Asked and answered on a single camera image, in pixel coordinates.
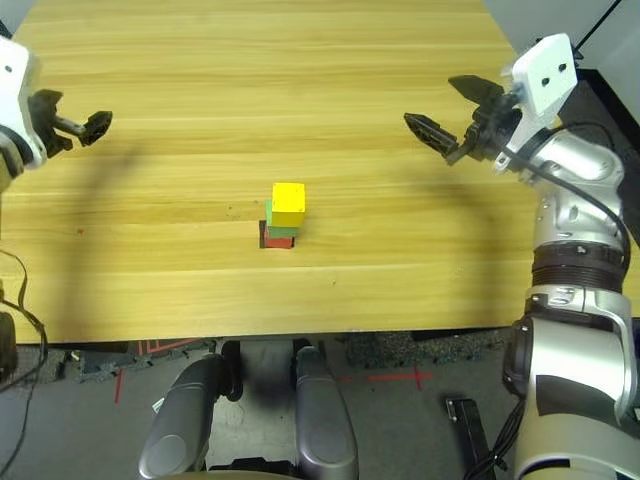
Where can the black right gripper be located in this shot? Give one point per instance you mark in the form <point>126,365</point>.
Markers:
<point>492,125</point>

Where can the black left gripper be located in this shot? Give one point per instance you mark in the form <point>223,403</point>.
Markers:
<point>50,130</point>

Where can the yellow wooden block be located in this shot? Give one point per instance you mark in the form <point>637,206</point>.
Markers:
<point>288,205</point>

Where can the green wooden block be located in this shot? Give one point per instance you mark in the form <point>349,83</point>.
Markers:
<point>282,231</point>

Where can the red wooden block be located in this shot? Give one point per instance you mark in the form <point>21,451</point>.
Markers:
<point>277,243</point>

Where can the black foam floor mat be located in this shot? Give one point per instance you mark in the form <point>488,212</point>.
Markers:
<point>600,95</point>

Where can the thin black rod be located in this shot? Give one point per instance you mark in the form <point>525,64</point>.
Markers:
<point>597,22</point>

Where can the black square marker patch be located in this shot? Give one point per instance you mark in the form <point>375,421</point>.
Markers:
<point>261,232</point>

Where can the black mat with red lines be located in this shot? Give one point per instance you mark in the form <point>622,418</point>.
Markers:
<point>170,346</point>

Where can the black metal floor stand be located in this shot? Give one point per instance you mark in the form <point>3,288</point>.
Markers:
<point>467,420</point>

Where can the grey left robot leg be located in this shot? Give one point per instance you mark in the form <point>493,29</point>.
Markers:
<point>185,415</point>

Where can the grey robot leg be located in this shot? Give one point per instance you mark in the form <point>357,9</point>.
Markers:
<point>322,415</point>
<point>185,415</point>

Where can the grey right robot leg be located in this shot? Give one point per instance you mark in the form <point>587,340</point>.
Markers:
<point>322,415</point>

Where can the black robot waist joint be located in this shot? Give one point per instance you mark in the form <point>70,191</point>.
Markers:
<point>252,466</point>

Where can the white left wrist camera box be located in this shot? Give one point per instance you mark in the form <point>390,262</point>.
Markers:
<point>12,85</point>

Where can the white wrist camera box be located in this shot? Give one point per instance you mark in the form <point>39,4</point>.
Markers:
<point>542,75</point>
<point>12,85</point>

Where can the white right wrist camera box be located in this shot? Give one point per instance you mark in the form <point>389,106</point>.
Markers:
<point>542,75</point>

